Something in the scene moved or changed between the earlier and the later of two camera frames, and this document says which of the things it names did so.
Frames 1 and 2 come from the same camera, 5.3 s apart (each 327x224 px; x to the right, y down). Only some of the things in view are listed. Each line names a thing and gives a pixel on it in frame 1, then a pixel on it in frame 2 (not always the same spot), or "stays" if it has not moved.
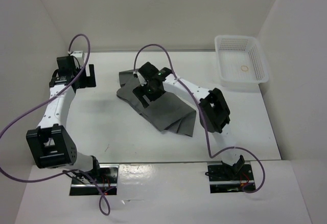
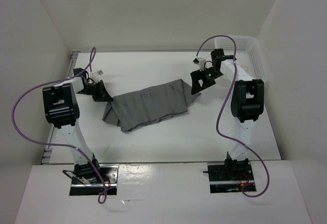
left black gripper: (89, 81) -> (102, 95)
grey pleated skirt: (166, 112) -> (151, 104)
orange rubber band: (241, 68) stays
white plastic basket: (240, 61) stays
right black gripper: (140, 91) -> (195, 76)
